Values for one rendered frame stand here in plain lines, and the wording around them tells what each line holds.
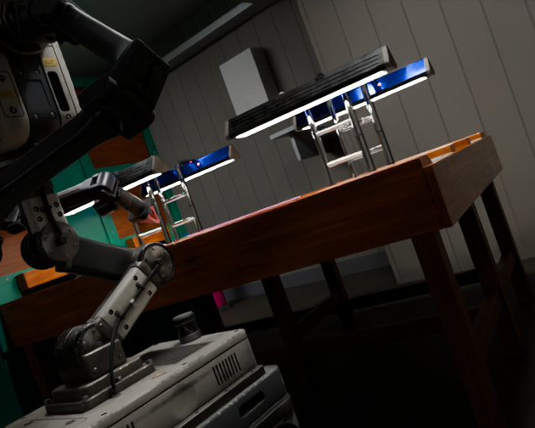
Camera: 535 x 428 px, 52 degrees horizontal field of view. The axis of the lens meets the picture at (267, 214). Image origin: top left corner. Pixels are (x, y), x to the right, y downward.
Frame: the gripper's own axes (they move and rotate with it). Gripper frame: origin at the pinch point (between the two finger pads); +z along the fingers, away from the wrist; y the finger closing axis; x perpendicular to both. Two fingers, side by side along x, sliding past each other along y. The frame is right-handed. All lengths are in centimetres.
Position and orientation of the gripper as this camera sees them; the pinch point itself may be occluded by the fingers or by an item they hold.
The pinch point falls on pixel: (157, 220)
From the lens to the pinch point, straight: 200.1
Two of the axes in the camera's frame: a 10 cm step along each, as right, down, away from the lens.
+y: -8.2, 2.7, 5.0
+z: 5.7, 4.6, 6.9
